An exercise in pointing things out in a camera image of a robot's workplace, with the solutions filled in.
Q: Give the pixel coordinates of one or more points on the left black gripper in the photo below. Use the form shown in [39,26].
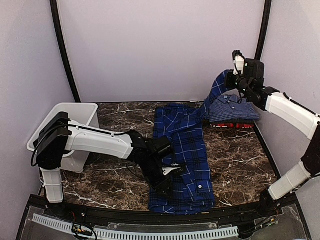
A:
[161,186]

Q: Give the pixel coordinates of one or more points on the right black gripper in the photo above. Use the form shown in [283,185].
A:
[228,83]

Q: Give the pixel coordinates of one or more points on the dark blue plaid shirt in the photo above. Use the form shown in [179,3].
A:
[192,188]

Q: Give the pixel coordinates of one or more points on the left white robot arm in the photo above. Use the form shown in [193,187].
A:
[62,135]

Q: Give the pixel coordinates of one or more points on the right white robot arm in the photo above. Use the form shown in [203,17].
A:
[301,123]

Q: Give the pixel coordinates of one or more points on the light blue checked folded shirt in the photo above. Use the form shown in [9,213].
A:
[229,108]

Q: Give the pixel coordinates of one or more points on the red black folded shirt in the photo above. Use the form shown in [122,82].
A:
[234,123]

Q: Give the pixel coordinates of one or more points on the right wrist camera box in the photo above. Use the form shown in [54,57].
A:
[247,67]

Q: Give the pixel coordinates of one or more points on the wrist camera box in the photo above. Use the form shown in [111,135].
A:
[164,148]
[247,67]

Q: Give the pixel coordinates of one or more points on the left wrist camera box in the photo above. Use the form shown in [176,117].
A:
[164,148]

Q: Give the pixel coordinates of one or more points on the right black frame post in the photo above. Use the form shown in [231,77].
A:
[263,29]

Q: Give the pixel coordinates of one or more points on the black frame post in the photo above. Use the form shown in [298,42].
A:
[63,50]
[263,29]

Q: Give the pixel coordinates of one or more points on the white slotted cable duct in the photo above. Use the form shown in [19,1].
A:
[121,231]

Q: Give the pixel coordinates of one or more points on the black front rail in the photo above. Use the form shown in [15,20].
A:
[240,214]

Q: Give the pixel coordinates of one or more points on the left black frame post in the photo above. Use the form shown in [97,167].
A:
[63,50]

